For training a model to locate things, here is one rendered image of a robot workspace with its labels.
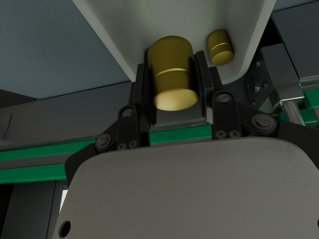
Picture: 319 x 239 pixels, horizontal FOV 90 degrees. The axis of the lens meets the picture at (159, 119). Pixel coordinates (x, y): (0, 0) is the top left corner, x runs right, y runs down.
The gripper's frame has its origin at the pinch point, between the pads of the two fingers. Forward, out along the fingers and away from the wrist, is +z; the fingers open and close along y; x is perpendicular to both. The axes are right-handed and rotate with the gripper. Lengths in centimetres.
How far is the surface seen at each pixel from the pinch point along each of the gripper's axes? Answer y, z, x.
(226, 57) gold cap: 7.5, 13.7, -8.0
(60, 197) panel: -45, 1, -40
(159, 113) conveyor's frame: -5.4, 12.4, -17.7
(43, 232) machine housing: -52, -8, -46
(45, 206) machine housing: -53, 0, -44
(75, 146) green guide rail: -27.2, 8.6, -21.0
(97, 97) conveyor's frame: -21.2, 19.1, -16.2
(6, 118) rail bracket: -49, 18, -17
